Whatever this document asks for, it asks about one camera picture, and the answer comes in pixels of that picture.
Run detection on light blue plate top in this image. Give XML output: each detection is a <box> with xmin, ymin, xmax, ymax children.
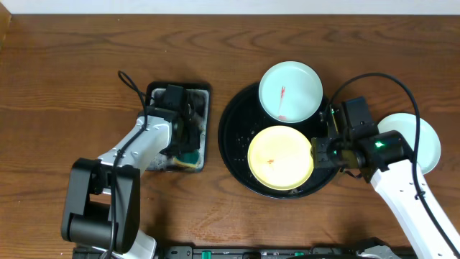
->
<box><xmin>258</xmin><ymin>61</ymin><xmax>323</xmax><ymax>124</ymax></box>

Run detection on black rectangular soapy tray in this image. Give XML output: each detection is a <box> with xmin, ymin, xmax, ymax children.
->
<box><xmin>145</xmin><ymin>81</ymin><xmax>211</xmax><ymax>173</ymax></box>

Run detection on green yellow sponge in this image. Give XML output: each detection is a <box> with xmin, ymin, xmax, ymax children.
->
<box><xmin>172</xmin><ymin>150</ymin><xmax>200</xmax><ymax>169</ymax></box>

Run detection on black round tray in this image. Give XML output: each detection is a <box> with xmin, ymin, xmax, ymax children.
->
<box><xmin>218</xmin><ymin>82</ymin><xmax>338</xmax><ymax>199</ymax></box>

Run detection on yellow plate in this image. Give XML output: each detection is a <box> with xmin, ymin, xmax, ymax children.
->
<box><xmin>247</xmin><ymin>126</ymin><xmax>314</xmax><ymax>191</ymax></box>

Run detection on light blue plate bottom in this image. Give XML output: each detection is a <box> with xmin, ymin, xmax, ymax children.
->
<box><xmin>377</xmin><ymin>113</ymin><xmax>441</xmax><ymax>175</ymax></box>

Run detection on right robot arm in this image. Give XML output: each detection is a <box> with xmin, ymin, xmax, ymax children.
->
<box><xmin>311</xmin><ymin>131</ymin><xmax>459</xmax><ymax>258</ymax></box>

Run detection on light blue plate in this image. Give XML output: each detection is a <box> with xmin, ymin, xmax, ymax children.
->
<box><xmin>258</xmin><ymin>61</ymin><xmax>323</xmax><ymax>124</ymax></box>
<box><xmin>377</xmin><ymin>113</ymin><xmax>441</xmax><ymax>175</ymax></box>

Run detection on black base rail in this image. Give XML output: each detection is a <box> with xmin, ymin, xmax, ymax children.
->
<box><xmin>71</xmin><ymin>245</ymin><xmax>396</xmax><ymax>259</ymax></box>

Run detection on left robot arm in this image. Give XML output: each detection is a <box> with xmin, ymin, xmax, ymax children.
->
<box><xmin>60</xmin><ymin>105</ymin><xmax>209</xmax><ymax>258</ymax></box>

